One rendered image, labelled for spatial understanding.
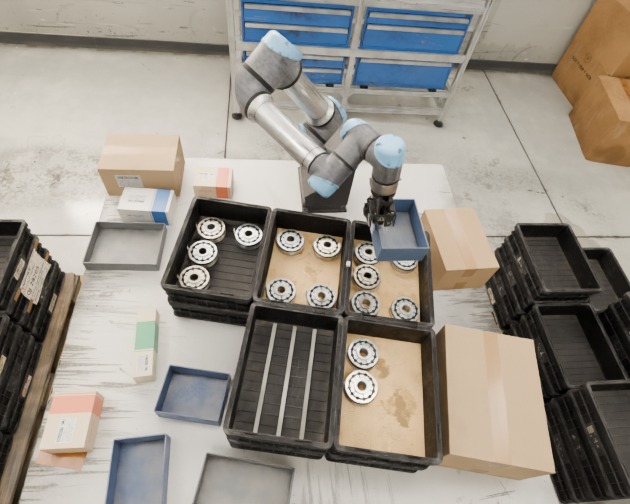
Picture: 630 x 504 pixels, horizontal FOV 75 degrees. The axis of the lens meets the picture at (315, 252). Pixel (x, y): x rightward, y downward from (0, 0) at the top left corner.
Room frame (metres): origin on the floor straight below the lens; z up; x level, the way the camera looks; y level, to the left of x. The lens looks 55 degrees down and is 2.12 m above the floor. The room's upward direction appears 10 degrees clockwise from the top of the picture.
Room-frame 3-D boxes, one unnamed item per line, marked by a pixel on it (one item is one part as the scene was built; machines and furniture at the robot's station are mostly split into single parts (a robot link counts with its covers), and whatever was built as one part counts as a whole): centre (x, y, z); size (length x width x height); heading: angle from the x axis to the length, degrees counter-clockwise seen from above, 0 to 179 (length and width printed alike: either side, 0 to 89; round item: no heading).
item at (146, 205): (1.03, 0.72, 0.75); 0.20 x 0.12 x 0.09; 98
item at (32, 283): (0.78, 1.23, 0.41); 0.31 x 0.02 x 0.16; 12
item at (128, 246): (0.83, 0.74, 0.73); 0.27 x 0.20 x 0.05; 101
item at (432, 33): (2.88, -0.41, 0.60); 0.72 x 0.03 x 0.56; 102
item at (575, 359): (0.90, -1.25, 0.31); 0.40 x 0.30 x 0.34; 12
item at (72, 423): (0.18, 0.63, 0.74); 0.16 x 0.12 x 0.07; 12
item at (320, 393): (0.40, 0.02, 0.87); 0.40 x 0.30 x 0.11; 2
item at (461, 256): (1.07, -0.56, 0.78); 0.30 x 0.22 x 0.16; 16
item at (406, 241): (0.85, -0.24, 1.10); 0.20 x 0.15 x 0.07; 13
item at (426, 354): (0.41, -0.28, 0.87); 0.40 x 0.30 x 0.11; 2
